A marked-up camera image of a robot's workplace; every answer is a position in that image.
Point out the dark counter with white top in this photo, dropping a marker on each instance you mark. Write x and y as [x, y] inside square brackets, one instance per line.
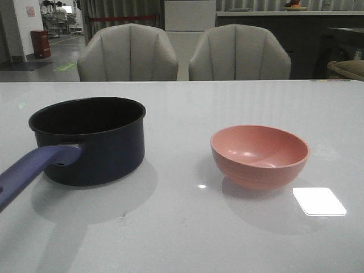
[299, 32]

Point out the left beige upholstered chair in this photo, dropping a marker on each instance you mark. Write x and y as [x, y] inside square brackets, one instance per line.
[128, 52]

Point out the grey pleated curtain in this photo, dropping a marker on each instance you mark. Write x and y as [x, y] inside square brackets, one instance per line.
[115, 8]

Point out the tan cushion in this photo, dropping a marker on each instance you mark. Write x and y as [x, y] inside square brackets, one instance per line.
[350, 69]

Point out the red trash bin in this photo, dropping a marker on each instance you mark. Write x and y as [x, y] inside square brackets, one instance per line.
[40, 43]

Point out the right beige upholstered chair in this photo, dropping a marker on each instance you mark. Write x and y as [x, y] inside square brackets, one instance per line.
[239, 52]

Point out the white cabinet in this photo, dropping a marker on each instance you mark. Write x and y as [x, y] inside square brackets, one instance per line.
[184, 22]

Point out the beige upholstered chair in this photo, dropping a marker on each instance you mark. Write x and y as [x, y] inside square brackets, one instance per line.
[239, 52]
[128, 52]

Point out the red barrier belt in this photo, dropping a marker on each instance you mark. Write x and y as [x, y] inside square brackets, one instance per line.
[123, 18]

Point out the pink plastic bowl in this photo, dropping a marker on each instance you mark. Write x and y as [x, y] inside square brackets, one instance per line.
[259, 157]

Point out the dark blue saucepan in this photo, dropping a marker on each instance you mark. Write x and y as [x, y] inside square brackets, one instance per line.
[83, 142]

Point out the fruit plate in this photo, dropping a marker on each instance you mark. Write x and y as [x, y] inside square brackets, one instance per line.
[294, 5]

